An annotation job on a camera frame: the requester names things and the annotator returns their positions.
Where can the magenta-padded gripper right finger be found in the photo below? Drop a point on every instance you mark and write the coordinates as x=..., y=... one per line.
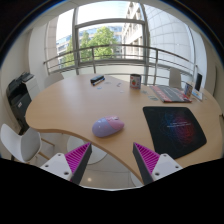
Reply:
x=163, y=165

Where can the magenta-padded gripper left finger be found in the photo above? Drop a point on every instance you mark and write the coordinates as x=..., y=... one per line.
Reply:
x=60, y=165

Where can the pink and lilac computer mouse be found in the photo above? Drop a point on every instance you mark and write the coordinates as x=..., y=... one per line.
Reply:
x=106, y=126

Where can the black mouse pad, coloured print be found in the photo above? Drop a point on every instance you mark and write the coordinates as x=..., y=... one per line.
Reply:
x=175, y=131

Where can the white chair with wooden legs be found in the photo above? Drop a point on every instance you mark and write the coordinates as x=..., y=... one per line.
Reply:
x=20, y=145

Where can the small teal sticker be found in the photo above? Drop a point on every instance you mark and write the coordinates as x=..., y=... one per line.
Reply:
x=144, y=91
x=153, y=98

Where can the red and black magazine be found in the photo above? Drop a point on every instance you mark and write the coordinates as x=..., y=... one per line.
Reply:
x=170, y=94

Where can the white and blue leaflet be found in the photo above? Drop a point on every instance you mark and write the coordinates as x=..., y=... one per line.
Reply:
x=197, y=95

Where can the black and white office printer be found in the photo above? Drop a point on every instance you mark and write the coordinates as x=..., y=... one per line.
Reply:
x=18, y=98

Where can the small blue and white box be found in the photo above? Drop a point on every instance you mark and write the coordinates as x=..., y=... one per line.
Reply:
x=188, y=89

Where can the white mug with red print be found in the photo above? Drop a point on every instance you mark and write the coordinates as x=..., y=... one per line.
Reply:
x=135, y=81

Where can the blue marker pen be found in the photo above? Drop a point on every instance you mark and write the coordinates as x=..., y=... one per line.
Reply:
x=99, y=82

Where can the small white card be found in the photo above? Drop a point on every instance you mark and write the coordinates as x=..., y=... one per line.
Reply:
x=119, y=84

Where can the black whiteboard eraser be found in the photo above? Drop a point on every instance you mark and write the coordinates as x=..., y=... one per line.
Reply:
x=97, y=78

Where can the grey metal balcony railing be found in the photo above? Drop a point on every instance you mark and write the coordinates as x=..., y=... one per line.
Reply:
x=100, y=61

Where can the grey window frame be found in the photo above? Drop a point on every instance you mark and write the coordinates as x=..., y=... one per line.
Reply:
x=77, y=40

